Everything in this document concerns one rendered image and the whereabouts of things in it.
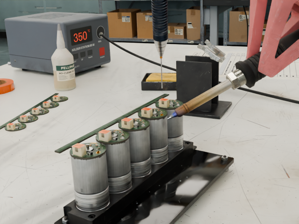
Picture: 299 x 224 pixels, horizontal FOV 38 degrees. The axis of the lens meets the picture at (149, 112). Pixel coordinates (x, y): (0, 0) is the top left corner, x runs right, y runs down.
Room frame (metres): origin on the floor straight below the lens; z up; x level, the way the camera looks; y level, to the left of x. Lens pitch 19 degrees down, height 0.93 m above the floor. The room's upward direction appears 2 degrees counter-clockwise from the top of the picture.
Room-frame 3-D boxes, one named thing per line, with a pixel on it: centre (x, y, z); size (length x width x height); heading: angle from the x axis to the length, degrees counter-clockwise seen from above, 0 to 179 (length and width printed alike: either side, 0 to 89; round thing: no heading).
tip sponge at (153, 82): (0.64, -0.03, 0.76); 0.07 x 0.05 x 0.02; 82
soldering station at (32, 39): (0.79, 0.16, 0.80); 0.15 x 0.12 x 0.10; 55
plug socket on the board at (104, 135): (0.29, 0.03, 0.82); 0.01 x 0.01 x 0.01; 57
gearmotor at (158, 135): (0.34, 0.00, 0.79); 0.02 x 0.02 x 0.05
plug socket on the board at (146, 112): (0.33, 0.00, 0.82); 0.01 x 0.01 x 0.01; 57
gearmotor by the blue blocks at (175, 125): (0.36, -0.02, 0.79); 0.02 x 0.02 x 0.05
